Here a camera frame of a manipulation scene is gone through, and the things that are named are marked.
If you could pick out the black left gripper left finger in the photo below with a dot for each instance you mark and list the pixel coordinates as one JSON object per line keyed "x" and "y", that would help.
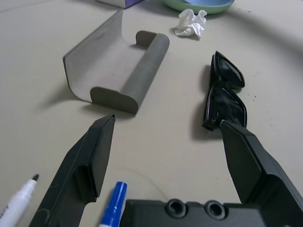
{"x": 80, "y": 165}

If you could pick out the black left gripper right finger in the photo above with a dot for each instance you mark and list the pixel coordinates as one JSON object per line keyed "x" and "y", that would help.
{"x": 255, "y": 165}

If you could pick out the blue capped whiteboard marker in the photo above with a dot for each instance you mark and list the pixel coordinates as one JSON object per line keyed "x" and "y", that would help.
{"x": 116, "y": 203}

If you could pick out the black tip whiteboard marker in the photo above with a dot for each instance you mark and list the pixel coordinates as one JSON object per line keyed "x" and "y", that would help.
{"x": 19, "y": 196}

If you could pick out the black sunglasses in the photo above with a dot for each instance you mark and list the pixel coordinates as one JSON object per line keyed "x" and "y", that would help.
{"x": 225, "y": 101}

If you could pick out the grey glasses case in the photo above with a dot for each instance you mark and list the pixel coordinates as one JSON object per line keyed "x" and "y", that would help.
{"x": 142, "y": 75}

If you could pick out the white tissue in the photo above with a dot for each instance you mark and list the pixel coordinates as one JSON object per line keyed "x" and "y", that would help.
{"x": 189, "y": 24}

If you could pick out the blue plastic plate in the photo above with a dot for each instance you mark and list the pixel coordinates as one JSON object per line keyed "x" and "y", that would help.
{"x": 206, "y": 2}

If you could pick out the purple tissue box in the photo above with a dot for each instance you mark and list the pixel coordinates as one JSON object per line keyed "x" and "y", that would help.
{"x": 127, "y": 2}

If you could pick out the green plastic plate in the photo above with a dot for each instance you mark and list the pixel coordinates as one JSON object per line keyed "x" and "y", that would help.
{"x": 175, "y": 4}

